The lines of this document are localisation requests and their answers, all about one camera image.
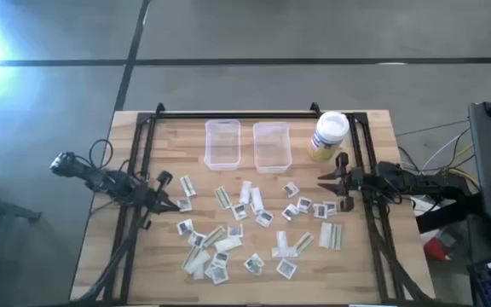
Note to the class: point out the white power strip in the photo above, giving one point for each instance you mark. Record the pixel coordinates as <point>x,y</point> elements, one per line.
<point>422,205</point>

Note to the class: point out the red object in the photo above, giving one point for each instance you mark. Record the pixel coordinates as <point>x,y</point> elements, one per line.
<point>435,250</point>

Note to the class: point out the black floor stand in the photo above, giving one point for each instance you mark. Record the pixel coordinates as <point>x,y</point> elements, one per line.
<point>32,216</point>

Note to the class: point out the white bandage wrapper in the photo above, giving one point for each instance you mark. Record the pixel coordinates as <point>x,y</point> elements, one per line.
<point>281,241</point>
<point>199,261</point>
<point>325,235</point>
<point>257,200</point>
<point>227,244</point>
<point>245,192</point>
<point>276,253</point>
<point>198,273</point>

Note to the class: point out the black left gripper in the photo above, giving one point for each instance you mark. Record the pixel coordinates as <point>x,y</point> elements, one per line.
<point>149,198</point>

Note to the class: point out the black cart leg bar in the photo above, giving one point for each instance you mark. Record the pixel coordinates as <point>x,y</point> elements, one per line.
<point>446,217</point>

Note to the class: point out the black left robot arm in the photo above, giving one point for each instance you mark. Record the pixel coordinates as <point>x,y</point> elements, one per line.
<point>100,181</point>

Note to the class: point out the clear plastic bin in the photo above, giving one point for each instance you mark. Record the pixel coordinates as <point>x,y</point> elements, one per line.
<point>272,147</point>
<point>223,145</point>

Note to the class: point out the black metal rig frame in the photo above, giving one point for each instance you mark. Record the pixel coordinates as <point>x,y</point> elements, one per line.
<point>250,115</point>

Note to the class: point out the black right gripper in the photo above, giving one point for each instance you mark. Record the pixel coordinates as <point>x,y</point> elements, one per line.
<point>354,181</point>

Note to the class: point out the green striped bandage wrapper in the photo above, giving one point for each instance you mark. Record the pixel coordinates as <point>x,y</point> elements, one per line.
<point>223,197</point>
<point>303,242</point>
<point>188,186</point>
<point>214,236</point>
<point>336,236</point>
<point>191,258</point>

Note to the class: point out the yellow disinfectant wipes canister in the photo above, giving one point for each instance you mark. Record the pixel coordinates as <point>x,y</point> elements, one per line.
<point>328,134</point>

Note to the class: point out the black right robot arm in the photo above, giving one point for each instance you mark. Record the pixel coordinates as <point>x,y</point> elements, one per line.
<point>420,183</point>

